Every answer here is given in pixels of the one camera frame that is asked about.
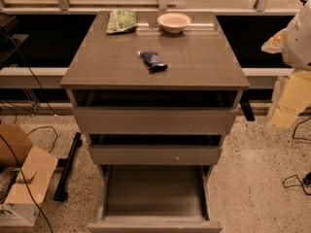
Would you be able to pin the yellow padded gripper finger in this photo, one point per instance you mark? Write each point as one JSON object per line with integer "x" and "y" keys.
{"x": 276, "y": 43}

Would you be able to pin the dark blue rxbar wrapper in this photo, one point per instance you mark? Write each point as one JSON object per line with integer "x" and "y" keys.
{"x": 152, "y": 61}

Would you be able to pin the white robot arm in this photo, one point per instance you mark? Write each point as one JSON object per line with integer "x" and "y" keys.
{"x": 292, "y": 94}

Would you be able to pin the grey drawer cabinet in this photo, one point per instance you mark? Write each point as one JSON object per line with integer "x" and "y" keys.
{"x": 202, "y": 70}

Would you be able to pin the top drawer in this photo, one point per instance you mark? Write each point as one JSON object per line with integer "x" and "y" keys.
{"x": 154, "y": 120}

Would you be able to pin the open bottom drawer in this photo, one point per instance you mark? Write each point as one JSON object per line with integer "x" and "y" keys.
{"x": 155, "y": 199}

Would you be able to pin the middle drawer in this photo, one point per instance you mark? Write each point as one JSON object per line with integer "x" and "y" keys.
{"x": 118, "y": 149}

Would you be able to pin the black table leg right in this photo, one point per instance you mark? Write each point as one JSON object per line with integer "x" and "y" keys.
{"x": 246, "y": 107}

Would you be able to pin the white bowl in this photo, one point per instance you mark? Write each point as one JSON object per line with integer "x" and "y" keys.
{"x": 173, "y": 22}

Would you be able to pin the green chip bag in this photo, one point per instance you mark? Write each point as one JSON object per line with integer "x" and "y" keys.
{"x": 121, "y": 21}

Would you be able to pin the black metal floor bar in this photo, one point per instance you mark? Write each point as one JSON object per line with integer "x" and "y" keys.
{"x": 65, "y": 164}

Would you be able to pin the cardboard box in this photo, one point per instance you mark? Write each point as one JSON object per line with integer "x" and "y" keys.
{"x": 34, "y": 168}

